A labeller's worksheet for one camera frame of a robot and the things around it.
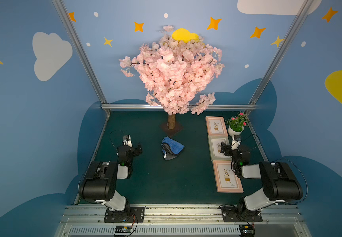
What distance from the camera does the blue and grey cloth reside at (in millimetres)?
968

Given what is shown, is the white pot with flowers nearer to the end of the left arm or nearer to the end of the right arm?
the end of the right arm

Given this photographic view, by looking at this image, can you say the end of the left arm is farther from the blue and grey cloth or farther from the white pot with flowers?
the white pot with flowers

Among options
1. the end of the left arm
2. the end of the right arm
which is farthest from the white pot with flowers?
the end of the left arm
